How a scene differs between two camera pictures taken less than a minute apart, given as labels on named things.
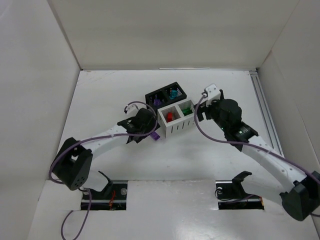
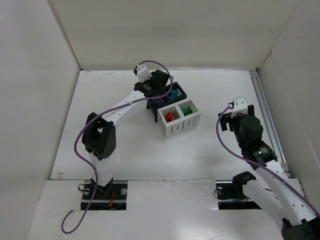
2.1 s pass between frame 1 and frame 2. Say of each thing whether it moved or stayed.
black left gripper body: moved
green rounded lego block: stayed
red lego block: stayed
